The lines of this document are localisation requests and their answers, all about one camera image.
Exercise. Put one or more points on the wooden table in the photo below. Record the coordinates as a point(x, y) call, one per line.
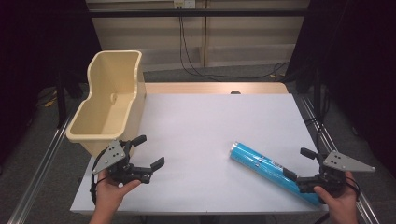
point(186, 88)

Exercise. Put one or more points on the person's right hand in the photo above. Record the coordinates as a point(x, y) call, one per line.
point(342, 202)

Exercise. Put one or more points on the blue roll pack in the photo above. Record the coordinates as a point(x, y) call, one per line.
point(258, 163)

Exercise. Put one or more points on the black horizontal bar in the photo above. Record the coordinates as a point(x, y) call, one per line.
point(199, 12)

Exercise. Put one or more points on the thin vertical wall strip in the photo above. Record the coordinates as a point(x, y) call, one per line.
point(205, 34)

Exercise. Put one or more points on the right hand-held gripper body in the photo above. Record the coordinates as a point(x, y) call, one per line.
point(337, 163)

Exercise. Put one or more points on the black metal stand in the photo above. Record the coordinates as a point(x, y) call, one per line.
point(61, 99)

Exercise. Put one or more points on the person's left hand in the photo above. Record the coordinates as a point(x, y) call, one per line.
point(109, 194)

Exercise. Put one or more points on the white table sheet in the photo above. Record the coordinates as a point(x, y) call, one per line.
point(202, 133)

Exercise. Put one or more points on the black curtain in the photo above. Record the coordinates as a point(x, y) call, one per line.
point(34, 62)
point(358, 62)

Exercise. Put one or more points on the aluminium floor rail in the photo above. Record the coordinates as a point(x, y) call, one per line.
point(330, 140)
point(37, 174)

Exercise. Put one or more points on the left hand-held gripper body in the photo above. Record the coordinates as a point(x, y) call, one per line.
point(115, 155)

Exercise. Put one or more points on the beige plastic bin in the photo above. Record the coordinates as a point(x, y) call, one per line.
point(109, 105)

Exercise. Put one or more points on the white wall socket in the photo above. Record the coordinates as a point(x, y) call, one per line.
point(184, 3)

